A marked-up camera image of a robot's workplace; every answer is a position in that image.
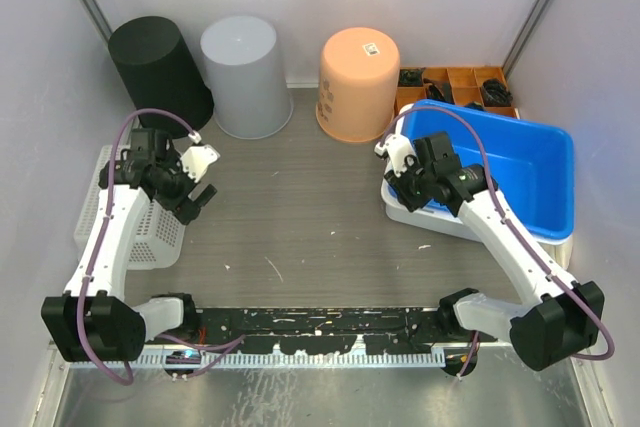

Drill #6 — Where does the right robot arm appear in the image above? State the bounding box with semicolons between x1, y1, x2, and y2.
374;132;605;371

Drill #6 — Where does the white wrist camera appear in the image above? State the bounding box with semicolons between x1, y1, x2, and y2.
180;131;220;184
374;134;415;177

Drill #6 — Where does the grey bucket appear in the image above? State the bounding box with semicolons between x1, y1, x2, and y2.
200;15;293;140

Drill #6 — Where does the orange compartment organizer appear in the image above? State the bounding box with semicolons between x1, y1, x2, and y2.
394;65;519;118

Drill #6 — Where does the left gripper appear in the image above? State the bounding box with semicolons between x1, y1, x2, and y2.
154;148;215;223

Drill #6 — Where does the yellow blue rolled item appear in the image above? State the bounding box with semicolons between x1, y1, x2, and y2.
465;102;484;111

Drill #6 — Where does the white plastic tub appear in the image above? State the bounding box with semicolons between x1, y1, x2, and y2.
380;104;574;268

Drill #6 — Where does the black bucket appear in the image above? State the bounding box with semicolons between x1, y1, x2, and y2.
108;16;214;130

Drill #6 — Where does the dark rolled item far left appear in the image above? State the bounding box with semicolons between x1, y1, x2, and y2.
398;68;424;87

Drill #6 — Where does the blue perforated basket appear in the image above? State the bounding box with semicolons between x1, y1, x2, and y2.
73;145;185;271

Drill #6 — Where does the purple cable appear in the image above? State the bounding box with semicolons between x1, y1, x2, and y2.
377;105;615;379
77;107;246;387

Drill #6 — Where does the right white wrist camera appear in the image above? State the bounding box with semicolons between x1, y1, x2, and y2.
374;134;415;177

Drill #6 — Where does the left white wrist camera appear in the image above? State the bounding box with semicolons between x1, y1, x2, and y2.
180;131;220;184

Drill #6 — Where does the orange bucket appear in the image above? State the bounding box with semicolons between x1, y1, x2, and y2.
316;27;400;143

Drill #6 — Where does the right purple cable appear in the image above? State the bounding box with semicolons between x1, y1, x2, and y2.
377;105;615;379

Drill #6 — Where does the blue plastic tub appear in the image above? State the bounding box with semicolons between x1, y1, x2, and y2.
396;100;575;246

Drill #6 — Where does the dark rolled item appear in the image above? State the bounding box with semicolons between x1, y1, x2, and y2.
424;79;454;104
398;68;424;87
480;78;513;107

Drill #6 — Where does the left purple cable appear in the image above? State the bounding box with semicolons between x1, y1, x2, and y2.
77;107;246;387

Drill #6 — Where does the dark rolled item centre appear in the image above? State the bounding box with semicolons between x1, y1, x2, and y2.
424;79;454;104

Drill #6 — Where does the white cable duct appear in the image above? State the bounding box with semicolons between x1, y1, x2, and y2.
131;348;446;369

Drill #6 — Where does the dark rolled item right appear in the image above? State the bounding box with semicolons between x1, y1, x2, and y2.
480;78;513;107

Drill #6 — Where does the black mounting rail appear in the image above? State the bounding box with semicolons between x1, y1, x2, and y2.
168;307;473;355

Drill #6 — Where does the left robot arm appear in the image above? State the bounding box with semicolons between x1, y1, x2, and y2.
41;128;219;362

